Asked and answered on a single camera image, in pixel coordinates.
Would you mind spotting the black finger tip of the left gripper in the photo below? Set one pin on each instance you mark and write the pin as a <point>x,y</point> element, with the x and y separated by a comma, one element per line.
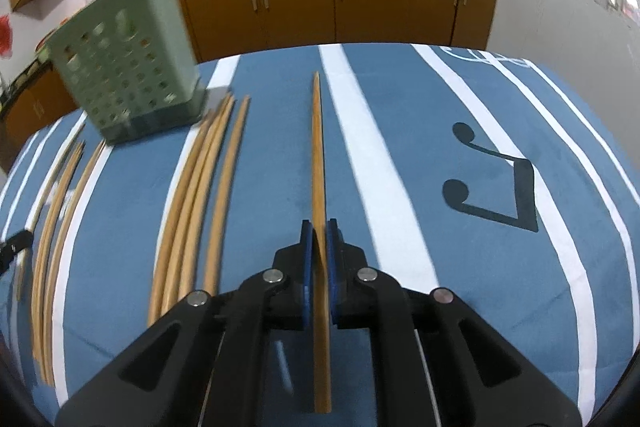
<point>14,245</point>

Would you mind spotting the red wall decoration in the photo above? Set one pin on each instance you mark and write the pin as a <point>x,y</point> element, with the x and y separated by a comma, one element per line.
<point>6,36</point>

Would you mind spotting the brown lower kitchen cabinets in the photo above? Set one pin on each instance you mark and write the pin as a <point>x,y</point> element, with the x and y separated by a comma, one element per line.
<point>221,28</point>

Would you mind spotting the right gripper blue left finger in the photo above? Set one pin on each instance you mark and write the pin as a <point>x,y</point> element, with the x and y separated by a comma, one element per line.
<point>280,296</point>

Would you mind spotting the wooden chopstick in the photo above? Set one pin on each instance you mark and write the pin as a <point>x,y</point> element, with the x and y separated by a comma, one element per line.
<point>52,277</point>
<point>193,232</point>
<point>176,255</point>
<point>216,236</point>
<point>44,247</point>
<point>321,318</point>
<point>41,199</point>
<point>174,202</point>

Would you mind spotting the blue striped tablecloth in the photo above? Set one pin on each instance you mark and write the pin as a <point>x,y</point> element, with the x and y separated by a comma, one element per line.
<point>448,167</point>

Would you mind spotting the green perforated utensil holder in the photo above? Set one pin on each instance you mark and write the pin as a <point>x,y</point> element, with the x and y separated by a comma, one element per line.
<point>130,66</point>

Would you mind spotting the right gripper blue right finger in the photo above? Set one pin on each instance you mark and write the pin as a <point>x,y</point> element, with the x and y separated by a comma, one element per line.
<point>359,294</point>

